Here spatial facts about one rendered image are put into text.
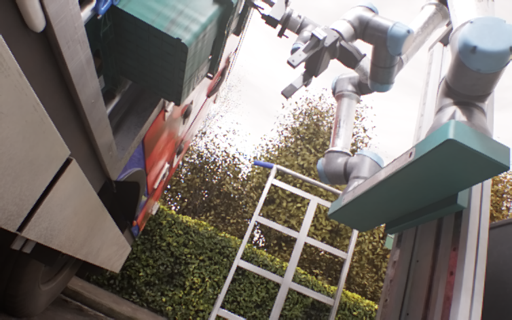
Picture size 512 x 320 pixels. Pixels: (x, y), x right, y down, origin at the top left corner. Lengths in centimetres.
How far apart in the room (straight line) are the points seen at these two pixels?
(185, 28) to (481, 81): 75
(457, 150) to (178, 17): 78
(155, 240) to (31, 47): 293
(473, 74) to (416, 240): 55
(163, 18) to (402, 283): 104
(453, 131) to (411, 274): 51
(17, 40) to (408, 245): 110
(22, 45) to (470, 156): 85
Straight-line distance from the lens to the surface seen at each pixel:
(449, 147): 80
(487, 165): 85
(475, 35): 87
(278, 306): 168
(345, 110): 148
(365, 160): 131
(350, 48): 89
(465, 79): 89
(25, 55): 58
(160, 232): 339
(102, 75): 117
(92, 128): 84
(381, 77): 99
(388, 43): 91
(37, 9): 54
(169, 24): 98
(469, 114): 89
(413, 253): 116
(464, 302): 89
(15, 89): 57
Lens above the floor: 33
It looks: 25 degrees up
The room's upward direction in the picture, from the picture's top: 25 degrees clockwise
